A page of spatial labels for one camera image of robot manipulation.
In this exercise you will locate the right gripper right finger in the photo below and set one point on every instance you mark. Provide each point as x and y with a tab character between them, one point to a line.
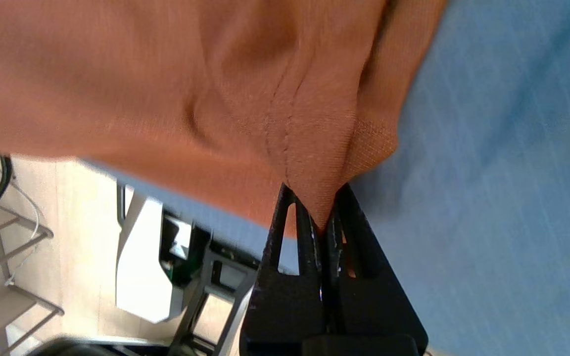
374	306

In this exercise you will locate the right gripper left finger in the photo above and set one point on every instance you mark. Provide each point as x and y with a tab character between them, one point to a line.
285	306

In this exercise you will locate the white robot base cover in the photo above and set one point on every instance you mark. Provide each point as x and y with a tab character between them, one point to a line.
141	267

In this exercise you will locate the blue bed sheet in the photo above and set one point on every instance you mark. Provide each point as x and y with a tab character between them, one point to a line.
488	173

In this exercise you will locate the grey metal frame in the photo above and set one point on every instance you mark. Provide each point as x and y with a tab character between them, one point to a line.
13	301

